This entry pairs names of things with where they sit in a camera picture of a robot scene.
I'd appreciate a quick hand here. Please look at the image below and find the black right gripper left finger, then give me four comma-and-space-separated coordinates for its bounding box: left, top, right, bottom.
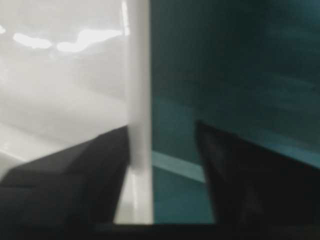
0, 126, 130, 240

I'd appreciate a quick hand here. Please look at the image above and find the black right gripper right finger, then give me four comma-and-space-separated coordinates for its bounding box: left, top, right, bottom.
194, 121, 320, 240

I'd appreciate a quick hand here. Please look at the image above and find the white plastic case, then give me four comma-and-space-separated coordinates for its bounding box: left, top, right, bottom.
0, 0, 154, 224

